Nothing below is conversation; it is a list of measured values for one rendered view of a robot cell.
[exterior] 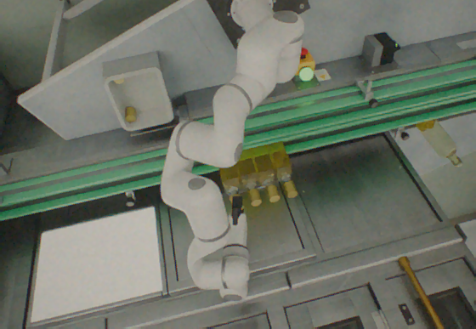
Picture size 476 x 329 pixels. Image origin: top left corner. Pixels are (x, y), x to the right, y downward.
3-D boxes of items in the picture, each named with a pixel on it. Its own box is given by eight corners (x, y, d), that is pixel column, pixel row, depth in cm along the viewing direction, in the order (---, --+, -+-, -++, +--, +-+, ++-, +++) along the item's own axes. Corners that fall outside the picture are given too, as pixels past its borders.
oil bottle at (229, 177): (213, 150, 139) (225, 198, 125) (212, 139, 135) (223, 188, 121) (229, 147, 140) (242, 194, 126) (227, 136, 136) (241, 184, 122)
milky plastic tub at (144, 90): (123, 116, 134) (124, 133, 129) (101, 63, 118) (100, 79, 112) (172, 104, 136) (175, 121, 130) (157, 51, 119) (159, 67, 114)
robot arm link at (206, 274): (231, 211, 90) (247, 268, 102) (178, 215, 93) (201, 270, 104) (227, 238, 84) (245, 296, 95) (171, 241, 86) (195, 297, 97)
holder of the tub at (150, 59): (129, 125, 139) (129, 140, 134) (102, 62, 118) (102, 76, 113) (175, 115, 140) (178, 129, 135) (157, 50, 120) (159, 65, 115)
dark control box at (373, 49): (360, 53, 139) (371, 67, 134) (364, 35, 133) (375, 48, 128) (382, 49, 140) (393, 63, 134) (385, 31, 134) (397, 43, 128)
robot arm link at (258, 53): (218, 105, 90) (218, 46, 78) (272, 57, 104) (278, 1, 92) (252, 122, 87) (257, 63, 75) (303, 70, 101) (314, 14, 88)
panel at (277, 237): (42, 235, 136) (29, 331, 113) (37, 230, 134) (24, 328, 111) (285, 177, 144) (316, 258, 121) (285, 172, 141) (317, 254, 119)
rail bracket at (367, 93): (351, 84, 131) (368, 110, 123) (354, 66, 126) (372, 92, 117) (362, 82, 132) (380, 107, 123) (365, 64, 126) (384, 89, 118)
